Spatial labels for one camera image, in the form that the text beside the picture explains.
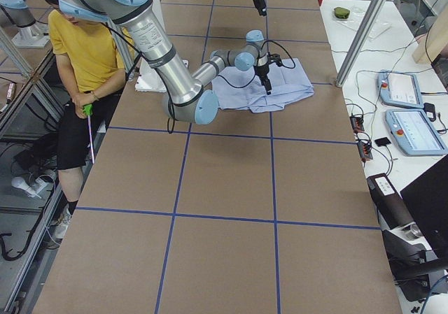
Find upper blue teach pendant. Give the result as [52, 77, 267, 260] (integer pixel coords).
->
[377, 70, 424, 109]

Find black electronics box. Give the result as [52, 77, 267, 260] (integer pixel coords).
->
[367, 173, 414, 229]

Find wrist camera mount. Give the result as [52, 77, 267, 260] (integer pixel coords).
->
[267, 52, 283, 67]

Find aluminium frame post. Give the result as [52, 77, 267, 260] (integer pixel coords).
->
[335, 0, 386, 87]

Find person in yellow shirt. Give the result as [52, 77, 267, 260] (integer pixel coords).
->
[45, 0, 126, 240]

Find lower blue teach pendant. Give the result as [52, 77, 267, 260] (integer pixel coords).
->
[384, 109, 447, 156]

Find green handled tool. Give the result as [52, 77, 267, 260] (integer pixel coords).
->
[83, 104, 95, 164]

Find brown paper table mat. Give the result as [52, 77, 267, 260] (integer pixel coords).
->
[34, 0, 401, 313]

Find green cloth pouch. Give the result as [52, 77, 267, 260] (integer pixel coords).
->
[333, 7, 351, 20]

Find light blue striped shirt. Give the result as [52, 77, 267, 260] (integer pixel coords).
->
[212, 58, 314, 113]

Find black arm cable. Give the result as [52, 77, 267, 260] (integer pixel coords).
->
[104, 23, 295, 135]

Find small black pad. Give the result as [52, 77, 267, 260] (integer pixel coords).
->
[374, 137, 391, 147]

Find blue teach pendant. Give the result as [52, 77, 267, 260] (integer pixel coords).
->
[377, 70, 424, 109]
[384, 109, 447, 156]

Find black monitor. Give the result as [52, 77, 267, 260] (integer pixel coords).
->
[400, 157, 447, 257]

